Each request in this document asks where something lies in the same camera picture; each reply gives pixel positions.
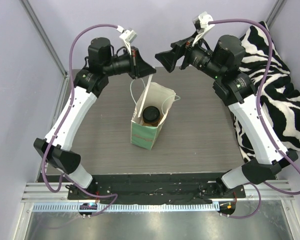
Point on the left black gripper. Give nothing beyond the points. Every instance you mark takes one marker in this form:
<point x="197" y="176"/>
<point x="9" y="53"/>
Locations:
<point x="134" y="62"/>

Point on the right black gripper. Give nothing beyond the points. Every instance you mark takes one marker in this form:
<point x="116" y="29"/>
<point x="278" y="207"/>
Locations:
<point x="186" y="53"/>

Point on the white straw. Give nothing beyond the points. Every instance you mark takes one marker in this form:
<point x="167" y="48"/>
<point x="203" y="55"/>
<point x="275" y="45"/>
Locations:
<point x="144" y="95"/>

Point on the green paper gift bag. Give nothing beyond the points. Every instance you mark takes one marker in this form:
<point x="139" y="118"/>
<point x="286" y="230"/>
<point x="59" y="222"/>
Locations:
<point x="160" y="97"/>

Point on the black plastic cup lid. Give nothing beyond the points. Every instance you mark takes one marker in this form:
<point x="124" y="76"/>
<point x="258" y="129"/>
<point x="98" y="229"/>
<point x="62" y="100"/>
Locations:
<point x="151" y="114"/>

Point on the brown paper coffee cup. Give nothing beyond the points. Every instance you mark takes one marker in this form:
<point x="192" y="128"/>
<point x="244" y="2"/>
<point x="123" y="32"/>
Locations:
<point x="151" y="124"/>

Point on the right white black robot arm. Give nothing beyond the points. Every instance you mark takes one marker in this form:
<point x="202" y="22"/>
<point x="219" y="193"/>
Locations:
<point x="239" y="94"/>

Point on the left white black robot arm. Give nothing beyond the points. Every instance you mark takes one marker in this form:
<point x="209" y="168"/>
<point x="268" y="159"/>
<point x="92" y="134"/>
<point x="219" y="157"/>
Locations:
<point x="101" y="63"/>

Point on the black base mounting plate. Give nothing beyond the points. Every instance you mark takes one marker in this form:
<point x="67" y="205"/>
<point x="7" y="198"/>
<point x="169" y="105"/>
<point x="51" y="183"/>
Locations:
<point x="162" y="189"/>

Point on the zebra print blanket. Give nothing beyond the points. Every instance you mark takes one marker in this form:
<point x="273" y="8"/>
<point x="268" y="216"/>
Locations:
<point x="279" y="99"/>

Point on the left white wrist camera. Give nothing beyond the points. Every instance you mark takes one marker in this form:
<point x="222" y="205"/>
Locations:
<point x="127" y="36"/>

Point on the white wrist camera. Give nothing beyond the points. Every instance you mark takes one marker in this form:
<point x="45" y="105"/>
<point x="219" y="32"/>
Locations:
<point x="202" y="25"/>
<point x="127" y="36"/>

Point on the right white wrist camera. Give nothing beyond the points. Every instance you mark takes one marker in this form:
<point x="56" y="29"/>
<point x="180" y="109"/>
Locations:
<point x="202" y="25"/>

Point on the aluminium frame rail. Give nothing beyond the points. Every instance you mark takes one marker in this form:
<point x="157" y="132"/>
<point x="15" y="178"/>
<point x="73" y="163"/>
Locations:
<point x="38" y="192"/>

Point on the white slotted cable duct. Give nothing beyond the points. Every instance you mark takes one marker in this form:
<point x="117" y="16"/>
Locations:
<point x="116" y="208"/>

